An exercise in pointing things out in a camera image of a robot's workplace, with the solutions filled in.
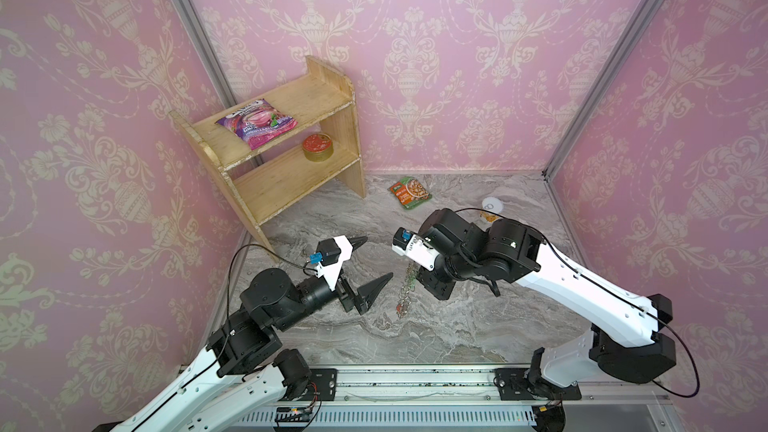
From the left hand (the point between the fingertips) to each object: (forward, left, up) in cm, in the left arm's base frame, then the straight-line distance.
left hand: (378, 261), depth 55 cm
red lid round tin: (+47, +21, -12) cm, 53 cm away
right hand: (+2, -9, -10) cm, 14 cm away
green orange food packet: (+48, -9, -35) cm, 60 cm away
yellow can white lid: (+40, -37, -31) cm, 62 cm away
